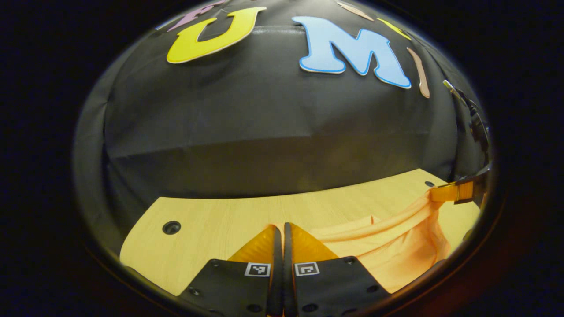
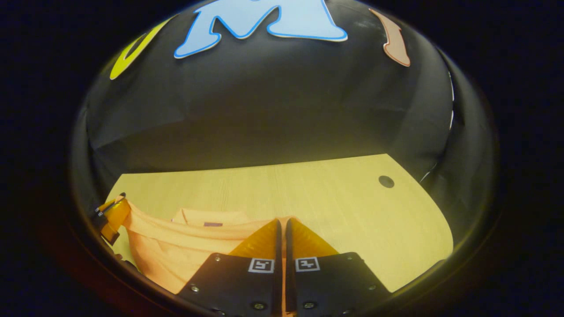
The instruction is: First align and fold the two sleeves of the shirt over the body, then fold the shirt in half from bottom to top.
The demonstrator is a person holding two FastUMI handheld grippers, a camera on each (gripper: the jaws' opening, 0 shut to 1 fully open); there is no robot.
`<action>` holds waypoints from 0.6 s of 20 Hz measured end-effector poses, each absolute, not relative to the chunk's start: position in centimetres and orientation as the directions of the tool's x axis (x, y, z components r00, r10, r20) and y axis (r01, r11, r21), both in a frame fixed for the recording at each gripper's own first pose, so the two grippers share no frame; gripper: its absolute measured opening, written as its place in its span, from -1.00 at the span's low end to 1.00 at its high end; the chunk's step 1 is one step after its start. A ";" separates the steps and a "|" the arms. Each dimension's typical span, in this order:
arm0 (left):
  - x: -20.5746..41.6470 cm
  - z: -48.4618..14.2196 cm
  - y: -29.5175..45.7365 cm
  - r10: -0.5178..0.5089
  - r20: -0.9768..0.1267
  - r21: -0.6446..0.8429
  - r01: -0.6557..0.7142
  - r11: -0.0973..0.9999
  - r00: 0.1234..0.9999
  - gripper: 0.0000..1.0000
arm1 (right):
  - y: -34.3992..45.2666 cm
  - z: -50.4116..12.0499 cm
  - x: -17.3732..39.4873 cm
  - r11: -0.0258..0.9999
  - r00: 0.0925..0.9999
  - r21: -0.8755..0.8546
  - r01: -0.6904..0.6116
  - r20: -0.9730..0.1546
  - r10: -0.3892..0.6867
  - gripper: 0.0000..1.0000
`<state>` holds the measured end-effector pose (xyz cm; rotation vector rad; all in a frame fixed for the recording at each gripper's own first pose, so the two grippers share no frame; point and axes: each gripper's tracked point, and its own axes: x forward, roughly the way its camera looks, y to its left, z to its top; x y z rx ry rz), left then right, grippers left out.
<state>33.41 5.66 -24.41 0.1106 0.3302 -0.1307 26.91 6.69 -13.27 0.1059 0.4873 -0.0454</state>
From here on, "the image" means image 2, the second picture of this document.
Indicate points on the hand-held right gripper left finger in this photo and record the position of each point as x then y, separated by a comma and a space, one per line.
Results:
278, 273

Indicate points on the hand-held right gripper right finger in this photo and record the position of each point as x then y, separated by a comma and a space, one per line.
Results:
289, 273

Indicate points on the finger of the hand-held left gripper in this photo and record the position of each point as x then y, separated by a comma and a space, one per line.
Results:
114, 218

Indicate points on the orange polo T-shirt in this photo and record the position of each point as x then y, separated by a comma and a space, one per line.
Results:
172, 251

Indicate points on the black backdrop cloth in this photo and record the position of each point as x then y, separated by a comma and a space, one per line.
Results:
273, 105

